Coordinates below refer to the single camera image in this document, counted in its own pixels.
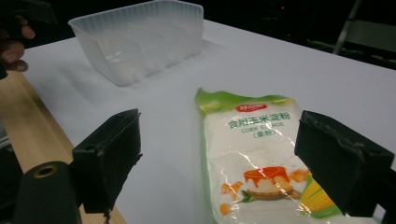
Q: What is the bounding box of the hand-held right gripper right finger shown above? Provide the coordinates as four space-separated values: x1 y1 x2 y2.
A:
293 109 396 218

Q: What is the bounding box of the translucent plastic container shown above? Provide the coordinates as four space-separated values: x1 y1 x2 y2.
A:
67 0 205 88

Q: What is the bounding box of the green white corn starch bag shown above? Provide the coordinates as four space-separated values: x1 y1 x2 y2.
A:
194 88 380 224

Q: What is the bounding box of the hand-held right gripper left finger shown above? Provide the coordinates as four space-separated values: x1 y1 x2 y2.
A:
71 108 143 217

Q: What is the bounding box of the grey metal stand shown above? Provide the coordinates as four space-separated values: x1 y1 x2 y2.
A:
332 0 396 56

